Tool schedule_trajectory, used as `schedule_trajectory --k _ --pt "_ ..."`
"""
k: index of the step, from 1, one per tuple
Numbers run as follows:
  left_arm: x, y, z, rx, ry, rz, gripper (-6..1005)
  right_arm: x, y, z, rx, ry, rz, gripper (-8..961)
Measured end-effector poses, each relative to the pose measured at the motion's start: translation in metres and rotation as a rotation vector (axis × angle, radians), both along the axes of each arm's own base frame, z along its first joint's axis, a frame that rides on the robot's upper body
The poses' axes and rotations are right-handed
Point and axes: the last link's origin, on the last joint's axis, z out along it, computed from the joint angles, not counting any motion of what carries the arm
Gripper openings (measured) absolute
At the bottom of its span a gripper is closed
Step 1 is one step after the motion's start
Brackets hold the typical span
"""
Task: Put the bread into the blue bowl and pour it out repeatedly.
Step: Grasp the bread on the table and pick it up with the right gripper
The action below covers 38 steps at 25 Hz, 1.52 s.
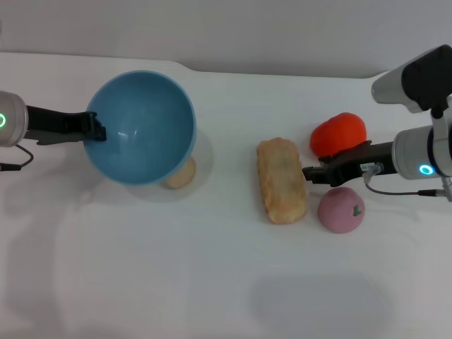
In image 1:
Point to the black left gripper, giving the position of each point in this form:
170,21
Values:
53,125

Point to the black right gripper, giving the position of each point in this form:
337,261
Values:
353,162

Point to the orange striped bread loaf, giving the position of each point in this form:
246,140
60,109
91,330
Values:
282,180

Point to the blue bowl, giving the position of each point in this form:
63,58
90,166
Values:
141,134

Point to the pink apple toy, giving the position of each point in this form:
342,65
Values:
339,212

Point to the red pear toy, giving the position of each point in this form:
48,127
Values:
339,132

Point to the beige round bun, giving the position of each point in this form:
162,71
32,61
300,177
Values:
182,176

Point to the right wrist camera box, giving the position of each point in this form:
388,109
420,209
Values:
423,77

